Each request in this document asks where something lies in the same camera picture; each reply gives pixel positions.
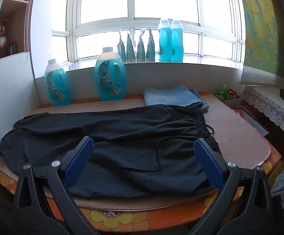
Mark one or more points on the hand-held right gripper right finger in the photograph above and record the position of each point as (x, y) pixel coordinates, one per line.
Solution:
(209, 162)

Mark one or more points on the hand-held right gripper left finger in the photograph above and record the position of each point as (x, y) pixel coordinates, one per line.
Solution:
(79, 161)

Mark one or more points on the black pants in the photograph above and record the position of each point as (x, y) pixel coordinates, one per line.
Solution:
(132, 132)

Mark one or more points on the folded blue denim pants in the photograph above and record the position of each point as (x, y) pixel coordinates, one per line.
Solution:
(171, 95)

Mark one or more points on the beige mat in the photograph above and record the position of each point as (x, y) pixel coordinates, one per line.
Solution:
(232, 132)

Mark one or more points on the dark storage box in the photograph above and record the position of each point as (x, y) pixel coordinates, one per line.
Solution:
(257, 125)

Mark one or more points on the green box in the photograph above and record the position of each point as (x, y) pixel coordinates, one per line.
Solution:
(222, 93)

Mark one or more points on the gold lid jar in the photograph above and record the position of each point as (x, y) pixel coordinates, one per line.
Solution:
(232, 94)

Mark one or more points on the small blue detergent bottle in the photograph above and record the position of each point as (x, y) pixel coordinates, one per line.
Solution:
(58, 85)

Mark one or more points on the white lace cloth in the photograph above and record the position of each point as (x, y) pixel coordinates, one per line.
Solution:
(269, 102)

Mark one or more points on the large blue detergent bottle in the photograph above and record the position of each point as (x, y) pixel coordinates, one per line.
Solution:
(110, 78)

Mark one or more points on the white shelf cabinet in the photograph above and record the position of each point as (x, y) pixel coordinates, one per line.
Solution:
(7, 98)

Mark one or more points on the tall blue detergent bottle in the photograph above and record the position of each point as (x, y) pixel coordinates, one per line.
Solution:
(177, 42)
(164, 41)

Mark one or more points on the small black shelf item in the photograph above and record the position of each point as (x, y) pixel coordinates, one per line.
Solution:
(12, 49)

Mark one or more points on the red and white vase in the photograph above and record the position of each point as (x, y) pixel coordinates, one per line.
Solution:
(1, 39)

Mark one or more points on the landscape wall poster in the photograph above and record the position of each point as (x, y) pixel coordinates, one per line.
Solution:
(260, 29)

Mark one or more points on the white window frame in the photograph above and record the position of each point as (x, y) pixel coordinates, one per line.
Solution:
(131, 2)

